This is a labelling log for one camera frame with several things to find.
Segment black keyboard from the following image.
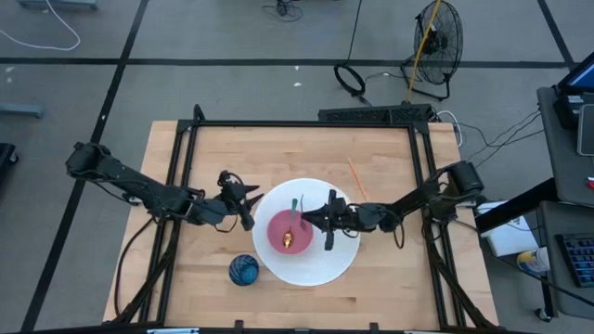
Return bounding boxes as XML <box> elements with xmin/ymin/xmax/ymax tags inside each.
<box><xmin>555</xmin><ymin>231</ymin><xmax>594</xmax><ymax>289</ymax></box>

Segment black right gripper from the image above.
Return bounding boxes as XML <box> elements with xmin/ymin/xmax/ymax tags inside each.
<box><xmin>300</xmin><ymin>188</ymin><xmax>387</xmax><ymax>251</ymax></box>

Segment orange drinking straw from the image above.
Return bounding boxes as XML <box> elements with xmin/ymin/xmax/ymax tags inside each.
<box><xmin>347</xmin><ymin>159</ymin><xmax>371</xmax><ymax>202</ymax></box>

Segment white box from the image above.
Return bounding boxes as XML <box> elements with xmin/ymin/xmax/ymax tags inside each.
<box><xmin>474</xmin><ymin>199</ymin><xmax>540</xmax><ymax>258</ymax></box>

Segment white floor cable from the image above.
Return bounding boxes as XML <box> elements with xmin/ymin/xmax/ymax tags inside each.
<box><xmin>0</xmin><ymin>0</ymin><xmax>82</xmax><ymax>53</ymax></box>

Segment black hanging cable with coil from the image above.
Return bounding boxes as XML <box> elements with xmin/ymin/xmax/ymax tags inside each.
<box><xmin>333</xmin><ymin>0</ymin><xmax>373</xmax><ymax>107</ymax></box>

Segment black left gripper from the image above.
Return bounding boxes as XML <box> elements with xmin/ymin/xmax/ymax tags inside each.
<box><xmin>187</xmin><ymin>170</ymin><xmax>265</xmax><ymax>233</ymax></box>

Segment laptop with blue screen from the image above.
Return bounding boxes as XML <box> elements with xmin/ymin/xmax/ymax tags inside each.
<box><xmin>556</xmin><ymin>58</ymin><xmax>594</xmax><ymax>95</ymax></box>

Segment blue faceted glass cup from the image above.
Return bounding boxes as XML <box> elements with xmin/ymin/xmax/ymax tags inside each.
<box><xmin>228</xmin><ymin>253</ymin><xmax>261</xmax><ymax>287</ymax></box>

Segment white cable loop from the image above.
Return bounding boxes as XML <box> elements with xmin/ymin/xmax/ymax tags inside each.
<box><xmin>435</xmin><ymin>109</ymin><xmax>465</xmax><ymax>149</ymax></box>

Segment black floor cables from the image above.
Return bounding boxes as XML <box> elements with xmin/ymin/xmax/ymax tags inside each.
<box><xmin>456</xmin><ymin>108</ymin><xmax>547</xmax><ymax>178</ymax></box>

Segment grey desk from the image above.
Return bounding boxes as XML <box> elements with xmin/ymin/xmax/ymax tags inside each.
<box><xmin>536</xmin><ymin>85</ymin><xmax>594</xmax><ymax>208</ymax></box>

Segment white round woven placemat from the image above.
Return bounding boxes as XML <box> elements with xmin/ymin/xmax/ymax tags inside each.
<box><xmin>252</xmin><ymin>177</ymin><xmax>362</xmax><ymax>288</ymax></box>

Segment white wipes canister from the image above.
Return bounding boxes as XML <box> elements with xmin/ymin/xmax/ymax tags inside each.
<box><xmin>515</xmin><ymin>246</ymin><xmax>551</xmax><ymax>276</ymax></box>

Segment black diagonal beam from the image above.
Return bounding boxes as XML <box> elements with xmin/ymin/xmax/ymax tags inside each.
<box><xmin>473</xmin><ymin>177</ymin><xmax>559</xmax><ymax>236</ymax></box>

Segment black perforated box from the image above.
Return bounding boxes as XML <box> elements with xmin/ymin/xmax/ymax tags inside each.
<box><xmin>317</xmin><ymin>103</ymin><xmax>436</xmax><ymax>125</ymax></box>

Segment black cable tangle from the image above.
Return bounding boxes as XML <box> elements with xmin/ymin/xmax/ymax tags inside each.
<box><xmin>261</xmin><ymin>0</ymin><xmax>304</xmax><ymax>23</ymax></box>

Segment pink bowl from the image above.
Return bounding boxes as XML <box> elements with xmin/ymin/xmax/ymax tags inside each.
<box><xmin>265</xmin><ymin>209</ymin><xmax>316</xmax><ymax>256</ymax></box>

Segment black arm base cable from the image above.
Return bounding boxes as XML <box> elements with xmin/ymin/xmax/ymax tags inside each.
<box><xmin>113</xmin><ymin>214</ymin><xmax>157</xmax><ymax>319</ymax></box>

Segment gold spoon with green handle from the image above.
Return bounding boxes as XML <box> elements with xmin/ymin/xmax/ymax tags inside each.
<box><xmin>281</xmin><ymin>198</ymin><xmax>300</xmax><ymax>250</ymax></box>

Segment grey tablet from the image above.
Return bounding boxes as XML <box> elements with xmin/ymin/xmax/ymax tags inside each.
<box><xmin>576</xmin><ymin>103</ymin><xmax>594</xmax><ymax>158</ymax></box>

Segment black floor fan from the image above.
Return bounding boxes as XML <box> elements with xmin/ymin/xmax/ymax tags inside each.
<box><xmin>400</xmin><ymin>0</ymin><xmax>465</xmax><ymax>102</ymax></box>

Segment grey floor bar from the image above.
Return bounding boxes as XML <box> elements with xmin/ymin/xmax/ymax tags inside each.
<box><xmin>0</xmin><ymin>102</ymin><xmax>45</xmax><ymax>120</ymax></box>

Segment black metal table frame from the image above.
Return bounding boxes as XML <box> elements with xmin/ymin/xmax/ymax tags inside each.
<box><xmin>110</xmin><ymin>103</ymin><xmax>501</xmax><ymax>334</ymax></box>

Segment yellow hanging cable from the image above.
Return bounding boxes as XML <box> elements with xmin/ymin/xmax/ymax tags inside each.
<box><xmin>406</xmin><ymin>0</ymin><xmax>443</xmax><ymax>104</ymax></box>

